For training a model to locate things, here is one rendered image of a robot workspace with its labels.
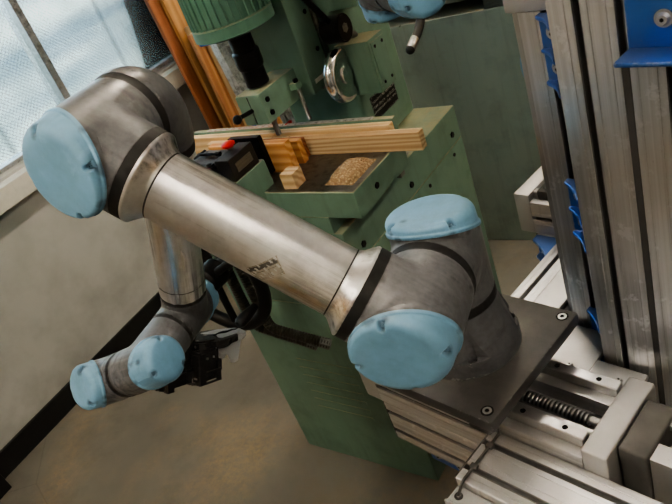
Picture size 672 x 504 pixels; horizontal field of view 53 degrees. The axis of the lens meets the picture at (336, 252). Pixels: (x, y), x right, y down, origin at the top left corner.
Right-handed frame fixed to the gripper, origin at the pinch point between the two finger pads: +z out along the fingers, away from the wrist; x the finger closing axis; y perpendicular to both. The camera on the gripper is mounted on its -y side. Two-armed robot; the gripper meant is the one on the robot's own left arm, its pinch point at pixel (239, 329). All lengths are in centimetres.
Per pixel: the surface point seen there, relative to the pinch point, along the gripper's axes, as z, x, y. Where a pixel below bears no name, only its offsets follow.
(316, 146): 24.4, 1.3, -36.2
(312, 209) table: 14.1, 8.0, -23.1
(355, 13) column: 39, 2, -67
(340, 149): 24.9, 7.5, -35.3
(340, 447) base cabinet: 56, -18, 49
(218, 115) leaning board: 119, -128, -56
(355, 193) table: 12.7, 19.7, -26.4
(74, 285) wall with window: 52, -141, 11
